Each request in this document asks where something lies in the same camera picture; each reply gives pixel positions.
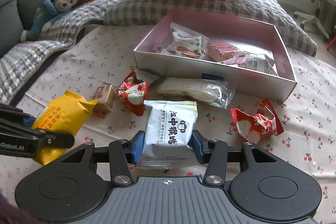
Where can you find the clear rice cracker packet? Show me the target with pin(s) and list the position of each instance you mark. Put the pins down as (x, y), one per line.
(211, 92)

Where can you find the brown cake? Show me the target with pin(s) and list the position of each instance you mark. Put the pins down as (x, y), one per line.
(106, 96)

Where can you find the grey checkered quilt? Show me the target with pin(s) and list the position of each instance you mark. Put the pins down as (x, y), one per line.
(20, 63)

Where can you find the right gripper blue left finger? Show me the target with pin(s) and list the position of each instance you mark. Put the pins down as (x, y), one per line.
(122, 153)

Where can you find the blue monkey plush toy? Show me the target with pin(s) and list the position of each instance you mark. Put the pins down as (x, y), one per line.
(46, 15)

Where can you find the yellow orange snack pouch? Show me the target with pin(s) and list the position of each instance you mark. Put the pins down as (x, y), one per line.
(65, 114)

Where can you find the white monkey logo snack pack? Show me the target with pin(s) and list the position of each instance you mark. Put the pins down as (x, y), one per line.
(167, 135)

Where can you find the pink peach oolong snack bar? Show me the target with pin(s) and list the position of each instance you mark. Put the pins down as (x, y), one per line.
(225, 53)

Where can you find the white tomato snack packet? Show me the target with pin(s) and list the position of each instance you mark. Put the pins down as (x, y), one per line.
(186, 42)

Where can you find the red candy packet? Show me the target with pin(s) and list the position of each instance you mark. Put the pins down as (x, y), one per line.
(255, 127)
(132, 92)

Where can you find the cherry print cloth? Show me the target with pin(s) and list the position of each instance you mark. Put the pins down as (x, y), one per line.
(300, 130)

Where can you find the grey orange snack packet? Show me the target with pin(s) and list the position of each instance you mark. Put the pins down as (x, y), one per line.
(161, 49)

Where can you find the white text snack packet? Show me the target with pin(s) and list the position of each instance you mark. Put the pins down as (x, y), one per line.
(260, 63)

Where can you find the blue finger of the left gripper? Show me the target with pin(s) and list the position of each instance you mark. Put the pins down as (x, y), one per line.
(50, 138)
(16, 115)

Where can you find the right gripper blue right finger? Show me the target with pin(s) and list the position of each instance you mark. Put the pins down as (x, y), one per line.
(213, 153)

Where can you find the pink silver cardboard box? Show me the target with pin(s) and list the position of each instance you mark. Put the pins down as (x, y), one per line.
(248, 35)

